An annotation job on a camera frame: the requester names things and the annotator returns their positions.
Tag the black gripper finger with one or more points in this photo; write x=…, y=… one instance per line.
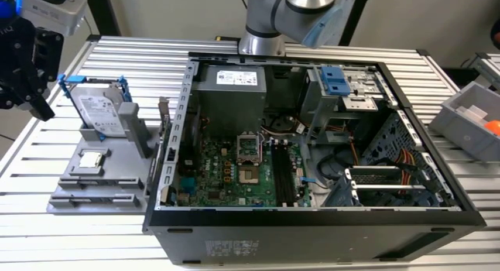
x=11, y=86
x=49, y=54

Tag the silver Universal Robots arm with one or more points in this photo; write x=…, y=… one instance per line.
x=266, y=19

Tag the black RAM slot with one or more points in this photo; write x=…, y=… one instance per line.
x=281, y=174
x=286, y=174
x=275, y=174
x=291, y=174

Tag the hard disk in blue carrier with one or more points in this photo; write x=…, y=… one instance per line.
x=98, y=107

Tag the silver CPU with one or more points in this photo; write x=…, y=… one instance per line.
x=91, y=159

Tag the grey parts rack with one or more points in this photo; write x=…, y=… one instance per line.
x=114, y=168

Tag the yellow black plug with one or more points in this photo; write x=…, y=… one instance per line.
x=219, y=38

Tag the grey Dell power supply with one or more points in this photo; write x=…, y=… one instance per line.
x=231, y=110

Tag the teal board connector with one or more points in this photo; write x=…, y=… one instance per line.
x=187, y=186

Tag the green Dell motherboard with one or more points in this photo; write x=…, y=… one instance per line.
x=213, y=180

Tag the CPU socket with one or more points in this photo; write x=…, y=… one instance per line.
x=250, y=175

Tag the metal optical drive bay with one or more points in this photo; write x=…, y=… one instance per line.
x=318, y=116

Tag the blue plastic drive latch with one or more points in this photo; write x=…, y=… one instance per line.
x=334, y=80

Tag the black open PC case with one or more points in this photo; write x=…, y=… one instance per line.
x=274, y=241

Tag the grey perforated disk bay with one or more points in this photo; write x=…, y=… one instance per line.
x=385, y=142

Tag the grey plastic bin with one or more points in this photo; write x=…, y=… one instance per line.
x=461, y=133

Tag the white block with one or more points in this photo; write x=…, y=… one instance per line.
x=474, y=113

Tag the aluminium slat side table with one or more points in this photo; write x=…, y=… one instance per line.
x=489, y=64

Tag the orange ball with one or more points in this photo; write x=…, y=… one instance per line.
x=493, y=127

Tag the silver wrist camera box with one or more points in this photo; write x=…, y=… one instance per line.
x=55, y=13

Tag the graphics card with metal bracket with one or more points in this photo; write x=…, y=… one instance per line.
x=166, y=127

